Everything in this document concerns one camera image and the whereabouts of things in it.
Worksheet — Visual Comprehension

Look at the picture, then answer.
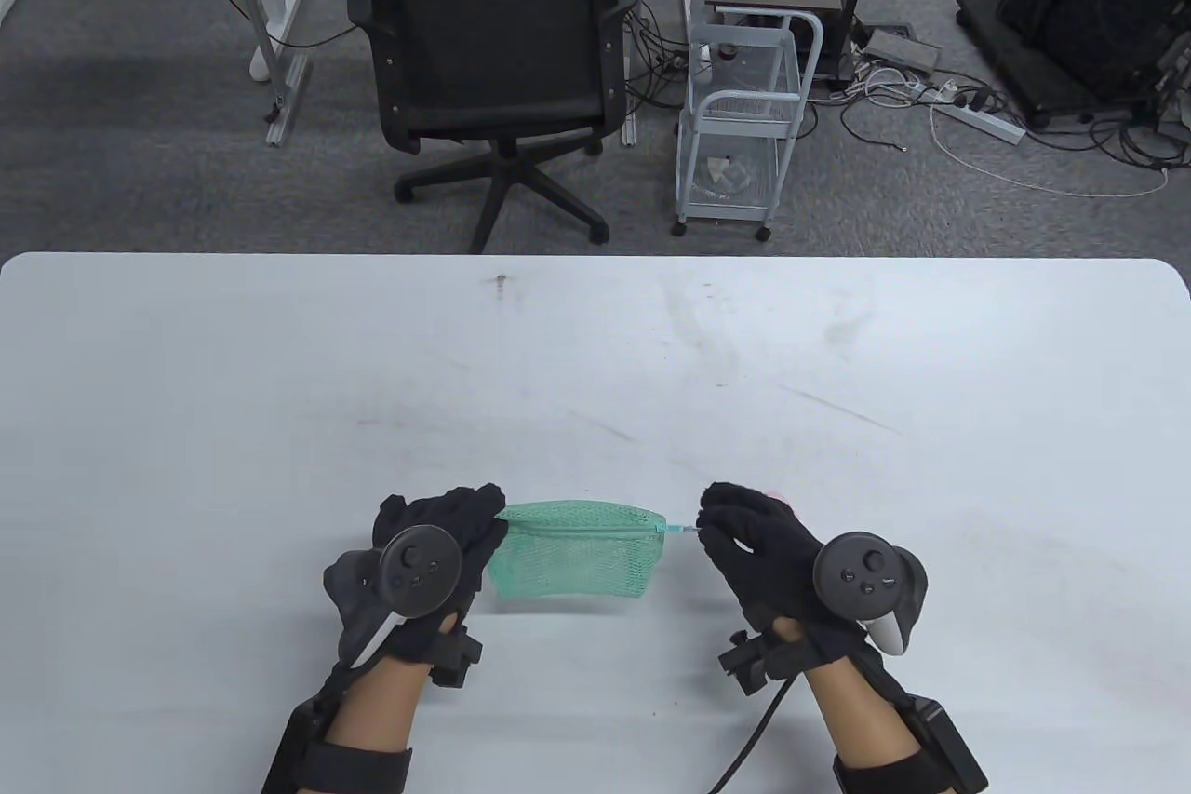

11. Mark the person's left hand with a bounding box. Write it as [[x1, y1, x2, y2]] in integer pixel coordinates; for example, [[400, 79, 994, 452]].
[[372, 485, 509, 689]]

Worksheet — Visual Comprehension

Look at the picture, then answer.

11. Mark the person's right hand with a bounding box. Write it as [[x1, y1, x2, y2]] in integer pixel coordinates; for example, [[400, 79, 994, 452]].
[[696, 482, 918, 694]]

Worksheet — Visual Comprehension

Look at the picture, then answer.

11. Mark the green mesh toiletry bag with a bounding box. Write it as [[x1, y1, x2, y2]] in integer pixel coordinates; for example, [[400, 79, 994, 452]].
[[486, 501, 701, 601]]

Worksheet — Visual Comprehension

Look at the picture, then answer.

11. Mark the person's right forearm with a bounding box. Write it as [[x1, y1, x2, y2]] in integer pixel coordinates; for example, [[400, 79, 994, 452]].
[[805, 656, 922, 794]]

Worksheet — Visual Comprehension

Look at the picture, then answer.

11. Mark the person's left forearm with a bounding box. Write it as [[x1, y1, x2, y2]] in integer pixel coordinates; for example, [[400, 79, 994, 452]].
[[326, 656, 434, 794]]

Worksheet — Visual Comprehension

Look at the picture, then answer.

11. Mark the gray left hand controller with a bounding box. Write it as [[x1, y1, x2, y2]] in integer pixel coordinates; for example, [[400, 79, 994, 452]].
[[323, 526, 463, 670]]

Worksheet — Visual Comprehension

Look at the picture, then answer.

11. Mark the gray hand controller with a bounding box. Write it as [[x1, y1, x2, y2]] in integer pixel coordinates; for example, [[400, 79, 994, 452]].
[[323, 526, 463, 670], [814, 533, 929, 655]]

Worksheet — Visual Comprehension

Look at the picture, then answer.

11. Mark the gray right hand controller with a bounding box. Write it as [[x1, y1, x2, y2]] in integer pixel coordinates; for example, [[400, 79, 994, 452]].
[[814, 533, 929, 655]]

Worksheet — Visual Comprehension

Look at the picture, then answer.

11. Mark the black right wrist box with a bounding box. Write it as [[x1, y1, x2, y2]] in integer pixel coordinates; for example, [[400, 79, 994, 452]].
[[898, 692, 989, 794]]

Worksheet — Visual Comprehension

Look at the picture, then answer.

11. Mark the black wrist box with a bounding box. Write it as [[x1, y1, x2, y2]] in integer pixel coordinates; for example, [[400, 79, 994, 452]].
[[898, 692, 989, 794], [261, 696, 331, 794]]

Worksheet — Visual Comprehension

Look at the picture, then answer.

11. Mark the black left wrist box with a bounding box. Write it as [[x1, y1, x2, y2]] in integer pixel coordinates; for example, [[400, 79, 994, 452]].
[[261, 696, 331, 794]]

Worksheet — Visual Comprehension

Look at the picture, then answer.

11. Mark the crumpled clear plastic wrap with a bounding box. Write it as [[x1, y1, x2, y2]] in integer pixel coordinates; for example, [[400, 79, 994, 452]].
[[703, 156, 761, 199]]

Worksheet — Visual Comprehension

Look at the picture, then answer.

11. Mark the aluminium floor profile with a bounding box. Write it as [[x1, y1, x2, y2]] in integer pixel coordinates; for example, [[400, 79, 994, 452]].
[[264, 49, 314, 148]]

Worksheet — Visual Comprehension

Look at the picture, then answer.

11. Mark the black mesh office chair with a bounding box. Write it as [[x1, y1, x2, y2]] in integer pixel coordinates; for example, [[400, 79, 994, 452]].
[[344, 0, 643, 255]]

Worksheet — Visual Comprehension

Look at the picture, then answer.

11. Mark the white power strip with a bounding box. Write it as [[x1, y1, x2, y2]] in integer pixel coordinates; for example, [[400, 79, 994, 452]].
[[917, 82, 1027, 146]]

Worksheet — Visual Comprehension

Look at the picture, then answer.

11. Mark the gray adapter box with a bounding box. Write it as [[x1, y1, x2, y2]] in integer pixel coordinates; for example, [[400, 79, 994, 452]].
[[863, 29, 939, 74]]

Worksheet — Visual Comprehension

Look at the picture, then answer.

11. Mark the black equipment cart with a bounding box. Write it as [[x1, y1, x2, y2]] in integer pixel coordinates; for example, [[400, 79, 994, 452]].
[[957, 0, 1191, 132]]

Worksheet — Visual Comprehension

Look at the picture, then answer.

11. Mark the black right glove cable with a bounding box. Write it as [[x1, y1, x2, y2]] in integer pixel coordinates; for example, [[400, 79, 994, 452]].
[[707, 675, 799, 794]]

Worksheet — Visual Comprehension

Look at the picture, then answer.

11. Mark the black right forearm strap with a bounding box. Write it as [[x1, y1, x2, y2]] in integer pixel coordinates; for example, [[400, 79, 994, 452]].
[[833, 752, 959, 794]]

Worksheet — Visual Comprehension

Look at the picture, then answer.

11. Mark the black forearm strap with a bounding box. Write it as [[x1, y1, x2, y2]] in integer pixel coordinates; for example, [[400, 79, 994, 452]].
[[296, 743, 413, 794], [833, 752, 959, 794]]

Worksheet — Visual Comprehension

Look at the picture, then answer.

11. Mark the black left forearm strap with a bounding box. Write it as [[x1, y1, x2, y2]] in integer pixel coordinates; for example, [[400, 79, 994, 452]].
[[296, 743, 413, 794]]

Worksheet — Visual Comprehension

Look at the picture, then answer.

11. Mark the aluminium post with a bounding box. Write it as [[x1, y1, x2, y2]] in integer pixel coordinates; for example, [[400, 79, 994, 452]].
[[622, 0, 648, 148]]

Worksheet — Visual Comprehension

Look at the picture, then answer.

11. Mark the white floor cable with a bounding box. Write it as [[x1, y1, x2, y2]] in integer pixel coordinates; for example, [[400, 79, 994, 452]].
[[930, 101, 1170, 199]]

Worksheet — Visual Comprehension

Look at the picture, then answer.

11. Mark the white rolling wire cart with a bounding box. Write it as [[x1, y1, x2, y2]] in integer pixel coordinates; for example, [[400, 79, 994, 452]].
[[674, 0, 825, 242]]

